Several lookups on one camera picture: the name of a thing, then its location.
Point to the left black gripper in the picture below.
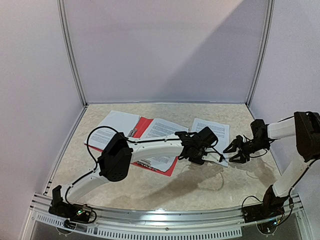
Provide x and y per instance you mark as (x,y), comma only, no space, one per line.
(193,161)

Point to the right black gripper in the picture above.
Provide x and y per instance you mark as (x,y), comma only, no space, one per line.
(244,146)

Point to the stack of printed papers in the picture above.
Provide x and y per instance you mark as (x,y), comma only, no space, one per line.
(222,131)

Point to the printed paper sheet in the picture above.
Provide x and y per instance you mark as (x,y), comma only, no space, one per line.
(120,121)
(157,127)

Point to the red file folder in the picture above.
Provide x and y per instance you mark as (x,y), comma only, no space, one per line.
(136,126)

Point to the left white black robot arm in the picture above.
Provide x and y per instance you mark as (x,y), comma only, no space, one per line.
(114,162)

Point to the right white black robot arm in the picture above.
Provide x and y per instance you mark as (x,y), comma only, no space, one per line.
(304,126)

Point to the metal clip top of folder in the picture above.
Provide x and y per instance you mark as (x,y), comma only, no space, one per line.
(144,164)

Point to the metal clip folder spine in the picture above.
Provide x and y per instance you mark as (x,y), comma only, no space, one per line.
(132,133)

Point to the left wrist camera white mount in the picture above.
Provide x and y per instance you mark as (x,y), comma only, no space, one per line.
(221,156)

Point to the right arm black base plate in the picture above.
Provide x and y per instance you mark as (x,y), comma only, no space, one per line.
(257,212)

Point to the aluminium front rail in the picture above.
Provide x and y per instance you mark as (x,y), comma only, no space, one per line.
(125,224)

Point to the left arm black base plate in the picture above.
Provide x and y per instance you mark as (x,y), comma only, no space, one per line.
(77,213)

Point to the right aluminium frame post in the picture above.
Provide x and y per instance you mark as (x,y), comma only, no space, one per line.
(261,52)

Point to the aluminium frame post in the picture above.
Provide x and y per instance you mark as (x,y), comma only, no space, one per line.
(61,5)
(261,52)

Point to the left aluminium frame post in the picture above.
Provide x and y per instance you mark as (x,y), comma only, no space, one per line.
(61,5)

